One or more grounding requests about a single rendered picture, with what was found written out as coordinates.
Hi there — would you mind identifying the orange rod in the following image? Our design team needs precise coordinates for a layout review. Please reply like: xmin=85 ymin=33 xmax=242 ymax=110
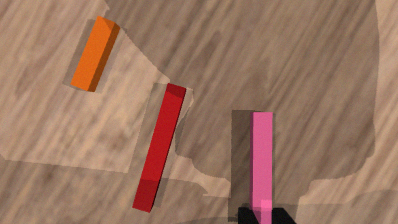
xmin=71 ymin=16 xmax=120 ymax=92

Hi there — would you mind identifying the red rod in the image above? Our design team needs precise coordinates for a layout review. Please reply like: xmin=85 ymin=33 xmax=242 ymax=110
xmin=132 ymin=83 xmax=187 ymax=213

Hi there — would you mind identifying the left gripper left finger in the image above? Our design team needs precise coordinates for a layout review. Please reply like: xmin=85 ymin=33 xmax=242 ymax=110
xmin=238 ymin=207 xmax=259 ymax=224

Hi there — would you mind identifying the pink rod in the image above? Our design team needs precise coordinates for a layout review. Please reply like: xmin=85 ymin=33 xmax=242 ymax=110
xmin=249 ymin=112 xmax=272 ymax=224

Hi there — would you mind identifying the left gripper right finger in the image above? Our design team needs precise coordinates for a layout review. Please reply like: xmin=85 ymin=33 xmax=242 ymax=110
xmin=271 ymin=208 xmax=296 ymax=224

